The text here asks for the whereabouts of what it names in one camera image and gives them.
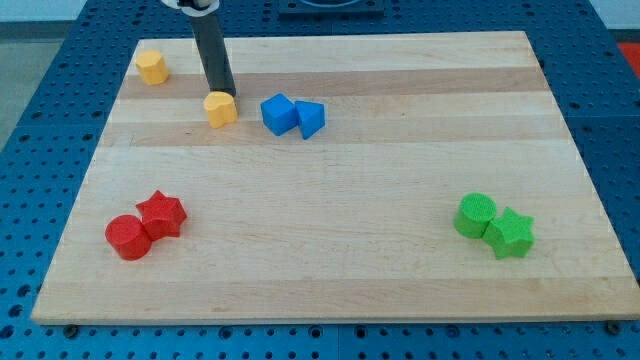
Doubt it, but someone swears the blue cube block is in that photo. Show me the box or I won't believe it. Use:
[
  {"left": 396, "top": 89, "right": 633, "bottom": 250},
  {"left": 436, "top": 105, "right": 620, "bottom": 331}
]
[{"left": 260, "top": 93, "right": 298, "bottom": 136}]

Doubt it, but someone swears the yellow hexagon block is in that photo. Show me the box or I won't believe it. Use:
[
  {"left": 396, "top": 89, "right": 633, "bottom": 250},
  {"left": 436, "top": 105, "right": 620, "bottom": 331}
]
[{"left": 135, "top": 50, "right": 169, "bottom": 86}]

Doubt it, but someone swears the red cylinder block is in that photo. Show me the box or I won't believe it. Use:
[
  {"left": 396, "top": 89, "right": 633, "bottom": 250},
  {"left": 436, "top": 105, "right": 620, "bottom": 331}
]
[{"left": 105, "top": 214, "right": 152, "bottom": 261}]

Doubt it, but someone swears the yellow heart block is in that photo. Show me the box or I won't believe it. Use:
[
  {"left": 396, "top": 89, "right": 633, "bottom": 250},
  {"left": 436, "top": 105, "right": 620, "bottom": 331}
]
[{"left": 203, "top": 91, "right": 238, "bottom": 129}]

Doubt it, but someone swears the green star block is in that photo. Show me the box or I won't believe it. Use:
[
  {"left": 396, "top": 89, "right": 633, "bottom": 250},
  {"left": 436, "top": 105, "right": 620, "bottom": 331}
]
[{"left": 482, "top": 207, "right": 536, "bottom": 260}]

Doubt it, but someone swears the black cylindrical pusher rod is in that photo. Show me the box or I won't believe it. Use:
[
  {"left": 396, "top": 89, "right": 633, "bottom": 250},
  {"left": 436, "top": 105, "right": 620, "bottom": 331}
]
[{"left": 190, "top": 12, "right": 236, "bottom": 97}]

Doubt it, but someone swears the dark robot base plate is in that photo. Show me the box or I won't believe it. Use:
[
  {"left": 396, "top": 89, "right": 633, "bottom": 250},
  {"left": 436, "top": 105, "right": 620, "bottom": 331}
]
[{"left": 275, "top": 0, "right": 386, "bottom": 18}]

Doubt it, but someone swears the wooden board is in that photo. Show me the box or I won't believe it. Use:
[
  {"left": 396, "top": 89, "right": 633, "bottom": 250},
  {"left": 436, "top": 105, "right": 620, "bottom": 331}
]
[{"left": 32, "top": 31, "right": 639, "bottom": 325}]

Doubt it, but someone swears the blue triangle block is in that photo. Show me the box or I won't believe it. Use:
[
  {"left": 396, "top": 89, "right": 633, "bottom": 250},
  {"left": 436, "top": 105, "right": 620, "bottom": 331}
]
[{"left": 294, "top": 100, "right": 326, "bottom": 140}]

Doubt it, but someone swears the green cylinder block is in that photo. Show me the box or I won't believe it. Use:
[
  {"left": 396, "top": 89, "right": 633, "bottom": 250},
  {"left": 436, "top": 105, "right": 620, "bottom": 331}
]
[{"left": 454, "top": 193, "right": 497, "bottom": 239}]

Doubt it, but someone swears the red star block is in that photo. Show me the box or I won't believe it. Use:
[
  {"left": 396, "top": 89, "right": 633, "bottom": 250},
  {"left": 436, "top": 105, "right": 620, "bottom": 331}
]
[{"left": 136, "top": 190, "right": 187, "bottom": 242}]

